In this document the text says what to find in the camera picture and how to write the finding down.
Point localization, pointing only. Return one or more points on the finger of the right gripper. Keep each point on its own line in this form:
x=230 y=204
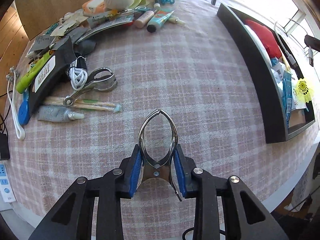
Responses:
x=312 y=42

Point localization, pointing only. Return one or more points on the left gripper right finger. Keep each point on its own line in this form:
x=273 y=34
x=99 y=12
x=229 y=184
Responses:
x=223 y=206

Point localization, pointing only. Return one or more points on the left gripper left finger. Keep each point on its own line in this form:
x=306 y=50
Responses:
x=72 y=215

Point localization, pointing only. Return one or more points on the red cloth bean bag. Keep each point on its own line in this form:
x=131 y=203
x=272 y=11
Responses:
x=267 y=39

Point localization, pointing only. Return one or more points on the yellow plastic shuttlecock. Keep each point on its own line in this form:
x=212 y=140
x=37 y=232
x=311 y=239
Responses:
x=304 y=92

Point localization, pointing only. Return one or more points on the blue wet wipe packet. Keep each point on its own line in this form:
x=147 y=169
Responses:
x=287 y=96

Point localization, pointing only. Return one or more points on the white power strip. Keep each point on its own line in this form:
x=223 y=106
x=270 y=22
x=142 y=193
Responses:
x=5 y=187

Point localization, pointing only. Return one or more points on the silver metal clip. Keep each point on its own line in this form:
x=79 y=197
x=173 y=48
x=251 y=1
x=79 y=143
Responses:
x=157 y=155
x=101 y=80

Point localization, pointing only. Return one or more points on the black wooden tray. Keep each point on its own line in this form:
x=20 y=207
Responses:
x=276 y=129

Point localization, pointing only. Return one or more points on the grey ointment tube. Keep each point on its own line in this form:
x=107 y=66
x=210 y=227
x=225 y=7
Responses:
x=57 y=114

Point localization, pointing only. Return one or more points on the pink plaid tablecloth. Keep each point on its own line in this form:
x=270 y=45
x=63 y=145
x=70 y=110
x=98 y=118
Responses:
x=197 y=75

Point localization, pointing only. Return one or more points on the wrapped bamboo toothbrush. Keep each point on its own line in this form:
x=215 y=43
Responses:
x=84 y=104

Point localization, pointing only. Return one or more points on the green marker tube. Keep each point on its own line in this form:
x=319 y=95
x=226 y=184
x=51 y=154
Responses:
x=27 y=79

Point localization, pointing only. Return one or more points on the orange print hand cream tube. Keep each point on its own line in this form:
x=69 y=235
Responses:
x=158 y=20

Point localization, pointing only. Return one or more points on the green white lip balm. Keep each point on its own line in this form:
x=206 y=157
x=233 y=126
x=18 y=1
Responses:
x=156 y=6

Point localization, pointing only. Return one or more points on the black pouch with label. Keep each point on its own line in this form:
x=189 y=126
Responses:
x=48 y=77

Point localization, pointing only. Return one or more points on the green microfiber cloth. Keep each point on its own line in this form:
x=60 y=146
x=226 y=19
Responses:
x=137 y=3

